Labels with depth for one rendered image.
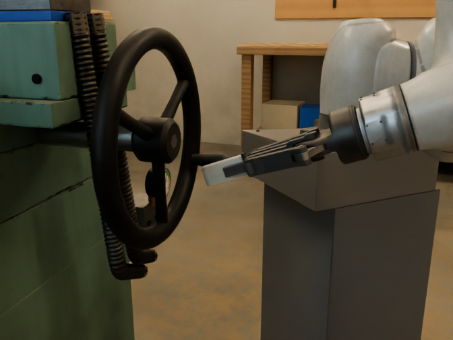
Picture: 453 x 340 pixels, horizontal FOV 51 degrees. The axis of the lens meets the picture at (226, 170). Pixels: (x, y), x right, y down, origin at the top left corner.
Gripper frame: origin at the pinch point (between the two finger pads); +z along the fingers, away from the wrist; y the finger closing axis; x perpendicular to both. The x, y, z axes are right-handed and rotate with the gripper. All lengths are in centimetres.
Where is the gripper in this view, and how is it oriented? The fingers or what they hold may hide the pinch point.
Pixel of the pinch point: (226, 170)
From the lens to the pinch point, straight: 70.8
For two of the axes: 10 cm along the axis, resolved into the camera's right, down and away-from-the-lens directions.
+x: 3.3, 9.3, 1.6
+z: -9.0, 2.6, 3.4
